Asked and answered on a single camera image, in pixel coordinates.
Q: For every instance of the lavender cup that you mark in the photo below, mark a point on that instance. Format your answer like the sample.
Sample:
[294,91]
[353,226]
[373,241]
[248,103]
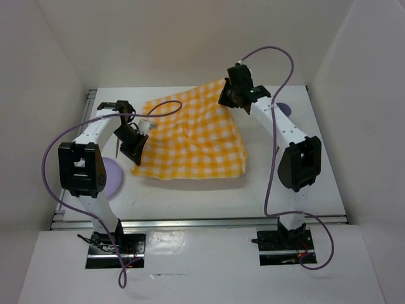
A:
[286,109]

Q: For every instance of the aluminium left rail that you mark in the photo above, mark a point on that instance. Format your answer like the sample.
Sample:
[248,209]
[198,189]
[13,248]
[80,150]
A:
[69,153]

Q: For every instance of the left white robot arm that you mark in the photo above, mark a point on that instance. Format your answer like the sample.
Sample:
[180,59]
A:
[81,167]

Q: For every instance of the yellow checkered cloth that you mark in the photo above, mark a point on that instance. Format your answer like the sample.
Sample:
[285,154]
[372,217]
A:
[196,137]

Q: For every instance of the copper fork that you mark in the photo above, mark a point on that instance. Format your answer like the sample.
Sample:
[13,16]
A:
[117,147]

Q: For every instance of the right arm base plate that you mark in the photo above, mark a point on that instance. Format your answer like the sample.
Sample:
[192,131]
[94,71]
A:
[272,251]

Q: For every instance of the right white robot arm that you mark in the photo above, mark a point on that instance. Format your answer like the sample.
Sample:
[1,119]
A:
[296,157]

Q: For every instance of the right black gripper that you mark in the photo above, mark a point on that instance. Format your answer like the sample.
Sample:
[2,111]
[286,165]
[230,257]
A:
[223,99]

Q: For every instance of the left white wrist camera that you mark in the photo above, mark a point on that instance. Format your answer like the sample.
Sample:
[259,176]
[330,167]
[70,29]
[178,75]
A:
[144,126]

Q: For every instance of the aluminium front rail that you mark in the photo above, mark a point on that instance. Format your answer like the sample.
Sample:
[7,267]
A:
[132,225]

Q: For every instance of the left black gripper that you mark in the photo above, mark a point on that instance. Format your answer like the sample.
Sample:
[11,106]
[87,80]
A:
[134,152]

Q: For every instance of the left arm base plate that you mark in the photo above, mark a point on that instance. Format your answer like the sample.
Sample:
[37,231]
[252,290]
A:
[102,255]

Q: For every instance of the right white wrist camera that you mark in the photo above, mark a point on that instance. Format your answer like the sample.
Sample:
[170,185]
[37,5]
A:
[241,62]

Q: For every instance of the lavender plate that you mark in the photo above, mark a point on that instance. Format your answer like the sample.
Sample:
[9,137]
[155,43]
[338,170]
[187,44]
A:
[114,174]

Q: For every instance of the aluminium rail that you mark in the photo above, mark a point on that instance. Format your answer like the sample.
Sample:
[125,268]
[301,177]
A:
[132,225]
[69,153]

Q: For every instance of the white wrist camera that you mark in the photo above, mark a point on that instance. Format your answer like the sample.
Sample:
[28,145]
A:
[241,62]
[144,126]

